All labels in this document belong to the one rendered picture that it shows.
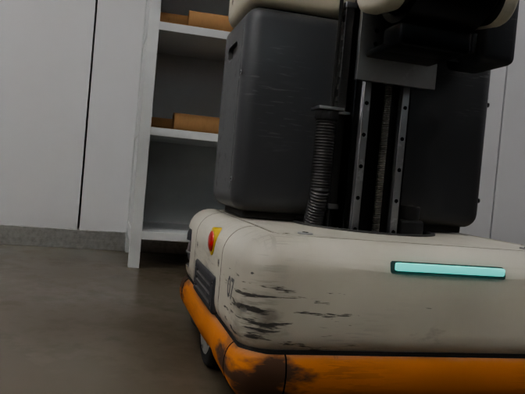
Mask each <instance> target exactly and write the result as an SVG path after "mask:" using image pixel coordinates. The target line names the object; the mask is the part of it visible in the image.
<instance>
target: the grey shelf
mask: <svg viewBox="0 0 525 394"><path fill-rule="evenodd" d="M229 7H230V0H145V18H144V28H143V38H142V47H141V65H140V75H139V85H138V94H137V112H136V122H135V131H134V149H133V159H132V168H131V178H130V196H129V206H128V215H127V233H126V243H125V253H129V254H128V264H127V266H128V267H131V268H139V263H140V254H141V240H142V239H144V240H157V241H170V242H189V240H187V236H188V231H189V229H190V228H189V224H190V222H191V219H192V218H193V216H194V215H195V214H196V213H198V212H200V211H202V210H207V209H216V210H225V205H224V204H221V203H220V202H218V201H217V200H216V199H215V196H214V194H213V187H214V177H215V169H216V151H217V142H218V134H212V133H205V132H197V131H183V130H176V129H168V128H161V127H151V123H152V117H159V118H166V119H173V113H185V114H191V115H199V116H211V117H219V118H220V106H221V97H222V88H223V71H224V61H225V52H226V43H227V36H228V35H229V33H230V32H228V31H223V30H213V29H208V28H202V27H193V26H187V25H182V24H176V23H167V22H161V21H160V13H161V12H162V13H172V14H178V15H184V16H188V13H189V10H191V11H196V12H202V13H212V14H218V15H224V16H229Z"/></svg>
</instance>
